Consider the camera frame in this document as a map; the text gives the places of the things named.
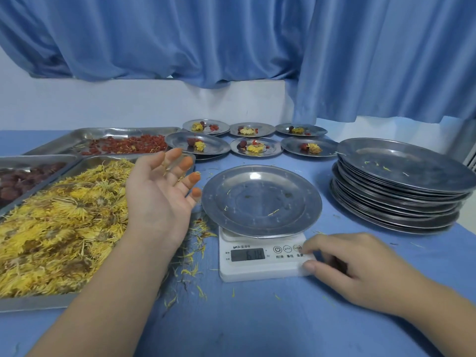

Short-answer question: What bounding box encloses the stack of steel plates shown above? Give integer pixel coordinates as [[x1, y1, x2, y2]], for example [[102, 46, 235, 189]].
[[330, 137, 476, 235]]

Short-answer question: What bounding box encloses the rectangular steel tray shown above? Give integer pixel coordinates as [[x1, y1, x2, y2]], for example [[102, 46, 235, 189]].
[[24, 126, 183, 157], [0, 155, 81, 216], [0, 155, 197, 313]]

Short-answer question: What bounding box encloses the wide blue curtain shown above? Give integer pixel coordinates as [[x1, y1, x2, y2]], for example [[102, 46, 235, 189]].
[[0, 0, 317, 89]]

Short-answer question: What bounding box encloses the blue tablecloth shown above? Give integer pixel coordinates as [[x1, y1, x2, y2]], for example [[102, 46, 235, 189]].
[[0, 122, 476, 357]]

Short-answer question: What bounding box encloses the person's left forearm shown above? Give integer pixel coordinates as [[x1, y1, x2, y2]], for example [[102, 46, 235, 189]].
[[28, 234, 186, 357]]

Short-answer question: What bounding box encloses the pile of yellow chrysanthemums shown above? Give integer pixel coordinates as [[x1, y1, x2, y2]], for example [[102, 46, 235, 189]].
[[0, 159, 149, 298]]

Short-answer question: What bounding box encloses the person's left hand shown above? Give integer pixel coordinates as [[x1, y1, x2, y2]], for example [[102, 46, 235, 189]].
[[125, 147, 202, 249]]

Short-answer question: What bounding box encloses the round steel plate red label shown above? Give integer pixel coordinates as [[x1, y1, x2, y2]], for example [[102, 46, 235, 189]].
[[182, 119, 231, 135]]

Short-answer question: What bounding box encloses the white digital kitchen scale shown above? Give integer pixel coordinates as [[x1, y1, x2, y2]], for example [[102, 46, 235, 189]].
[[218, 226, 317, 283]]

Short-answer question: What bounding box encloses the narrow blue curtain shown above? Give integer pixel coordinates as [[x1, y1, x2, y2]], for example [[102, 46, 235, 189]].
[[292, 0, 476, 124]]

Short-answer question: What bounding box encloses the white standing air conditioner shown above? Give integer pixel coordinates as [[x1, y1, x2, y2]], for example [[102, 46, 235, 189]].
[[446, 118, 476, 174]]

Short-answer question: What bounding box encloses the person's right hand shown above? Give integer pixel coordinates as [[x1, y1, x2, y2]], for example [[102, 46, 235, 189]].
[[299, 233, 428, 318]]

